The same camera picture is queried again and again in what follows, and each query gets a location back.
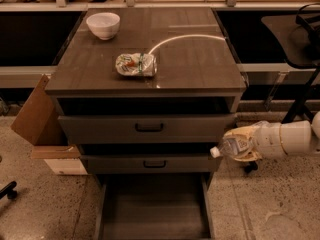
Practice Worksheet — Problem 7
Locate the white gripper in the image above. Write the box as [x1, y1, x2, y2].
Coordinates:
[223, 121, 283, 162]

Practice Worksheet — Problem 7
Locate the clear plastic water bottle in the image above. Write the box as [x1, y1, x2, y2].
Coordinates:
[210, 134, 252, 159]

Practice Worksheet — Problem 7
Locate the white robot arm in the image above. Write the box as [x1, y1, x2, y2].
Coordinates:
[211, 114, 319, 162]

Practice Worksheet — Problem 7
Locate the bottom grey open drawer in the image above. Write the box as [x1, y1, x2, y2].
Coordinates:
[94, 173, 214, 240]

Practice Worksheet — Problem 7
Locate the grey drawer cabinet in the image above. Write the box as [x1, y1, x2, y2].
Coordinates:
[44, 6, 248, 240]

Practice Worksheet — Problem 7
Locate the top grey drawer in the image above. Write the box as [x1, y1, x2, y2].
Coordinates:
[58, 114, 235, 144]

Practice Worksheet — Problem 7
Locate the middle grey drawer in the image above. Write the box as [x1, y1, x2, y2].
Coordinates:
[80, 153, 222, 174]

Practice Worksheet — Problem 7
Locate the crumpled snack bag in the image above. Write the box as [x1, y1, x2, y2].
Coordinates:
[115, 53, 157, 77]

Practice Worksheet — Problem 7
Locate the white ceramic bowl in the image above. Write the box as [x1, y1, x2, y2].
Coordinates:
[86, 12, 120, 40]

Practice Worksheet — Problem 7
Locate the brown cardboard box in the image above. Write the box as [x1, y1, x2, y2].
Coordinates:
[11, 75, 87, 175]

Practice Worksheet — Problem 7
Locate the black office chair caster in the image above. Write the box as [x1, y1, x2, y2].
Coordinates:
[0, 181, 17, 200]

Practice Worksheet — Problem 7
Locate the black middle drawer handle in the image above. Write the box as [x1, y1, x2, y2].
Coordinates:
[143, 160, 167, 169]

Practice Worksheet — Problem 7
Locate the black drawer handle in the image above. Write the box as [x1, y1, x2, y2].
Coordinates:
[135, 123, 164, 132]
[143, 160, 167, 169]

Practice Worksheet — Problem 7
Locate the black top drawer handle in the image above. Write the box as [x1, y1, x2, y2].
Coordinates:
[135, 123, 164, 132]

